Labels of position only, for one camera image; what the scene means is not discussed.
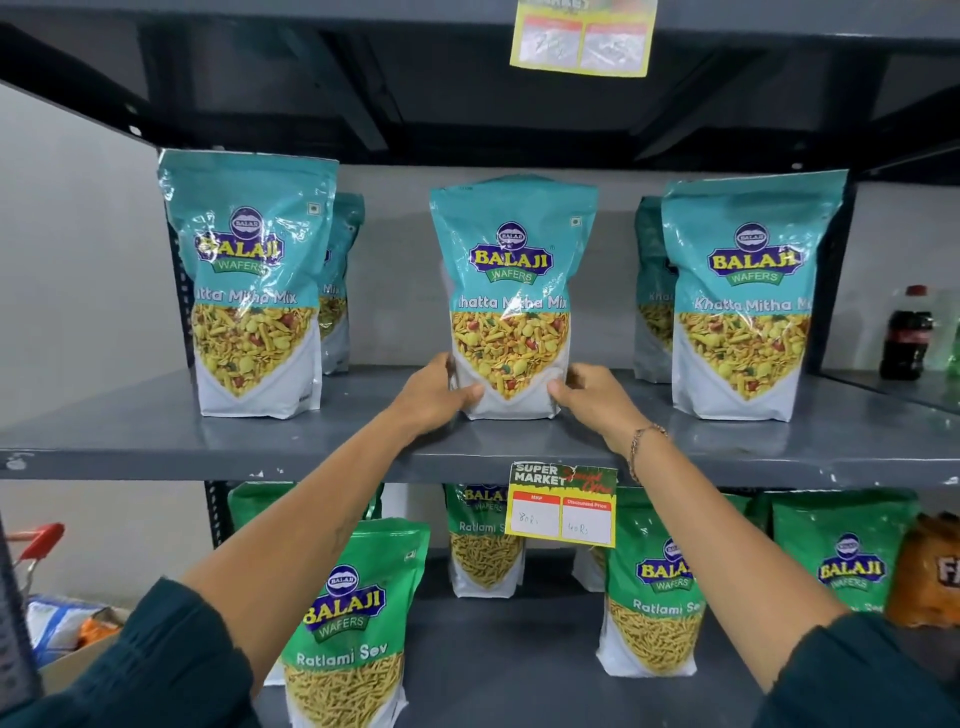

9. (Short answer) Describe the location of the dark cola bottle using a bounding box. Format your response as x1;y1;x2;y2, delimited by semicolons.
879;285;935;381

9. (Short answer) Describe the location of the dark green left sleeve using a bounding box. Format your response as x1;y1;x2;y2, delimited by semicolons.
0;577;260;728

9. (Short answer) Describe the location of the red handled shopping cart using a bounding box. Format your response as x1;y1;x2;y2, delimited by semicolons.
6;522;66;601

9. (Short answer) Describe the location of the person's right hand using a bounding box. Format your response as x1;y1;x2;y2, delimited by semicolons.
547;363;661;455

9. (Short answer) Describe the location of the thin metal bracelet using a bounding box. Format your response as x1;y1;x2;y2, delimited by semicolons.
628;423;670;483

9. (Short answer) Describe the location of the small orange packet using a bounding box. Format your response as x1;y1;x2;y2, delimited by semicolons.
77;615;123;649

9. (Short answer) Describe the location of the row of green snack packets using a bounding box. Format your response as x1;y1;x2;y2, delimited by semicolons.
227;482;922;728

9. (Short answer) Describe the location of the person's left hand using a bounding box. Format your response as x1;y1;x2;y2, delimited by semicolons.
386;352;486;442

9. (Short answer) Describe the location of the dark green sleeve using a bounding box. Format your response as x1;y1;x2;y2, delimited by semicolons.
0;577;260;728
753;611;960;728

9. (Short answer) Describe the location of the blue white packet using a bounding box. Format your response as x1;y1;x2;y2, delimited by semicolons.
26;596;108;669

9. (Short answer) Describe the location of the teal snack packet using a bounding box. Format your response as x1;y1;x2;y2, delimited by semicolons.
661;169;849;423
632;196;680;385
318;192;366;376
157;148;340;420
429;174;599;421

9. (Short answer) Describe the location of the brown cardboard box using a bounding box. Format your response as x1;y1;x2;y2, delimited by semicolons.
37;607;132;696

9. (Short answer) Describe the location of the yellow green price tag label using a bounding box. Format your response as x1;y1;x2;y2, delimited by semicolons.
504;461;618;549

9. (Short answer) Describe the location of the dark green right sleeve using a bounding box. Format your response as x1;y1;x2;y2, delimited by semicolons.
753;611;960;728

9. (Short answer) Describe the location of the grey metal shelf rack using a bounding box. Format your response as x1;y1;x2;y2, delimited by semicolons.
819;366;960;415
0;0;960;728

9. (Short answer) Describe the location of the clear green bottle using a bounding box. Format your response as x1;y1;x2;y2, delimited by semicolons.
937;294;960;376

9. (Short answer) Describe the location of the person's right forearm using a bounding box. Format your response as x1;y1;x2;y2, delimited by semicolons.
611;423;852;695

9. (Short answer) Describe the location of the person's left forearm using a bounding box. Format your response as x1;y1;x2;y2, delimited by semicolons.
180;408;425;695

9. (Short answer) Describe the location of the orange snack packet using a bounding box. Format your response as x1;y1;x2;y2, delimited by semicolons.
885;512;960;630

